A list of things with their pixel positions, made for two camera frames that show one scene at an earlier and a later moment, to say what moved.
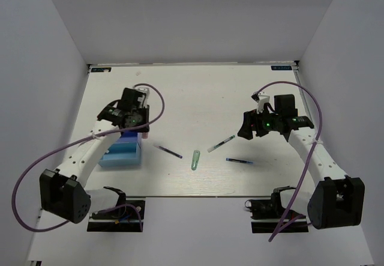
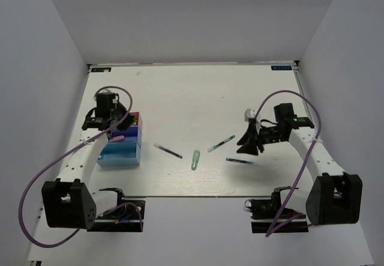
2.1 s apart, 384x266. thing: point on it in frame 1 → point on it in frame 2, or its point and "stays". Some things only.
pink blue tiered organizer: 125,151 stays
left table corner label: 101,69 stays
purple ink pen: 168,151 stays
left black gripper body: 141,116 → 120,113
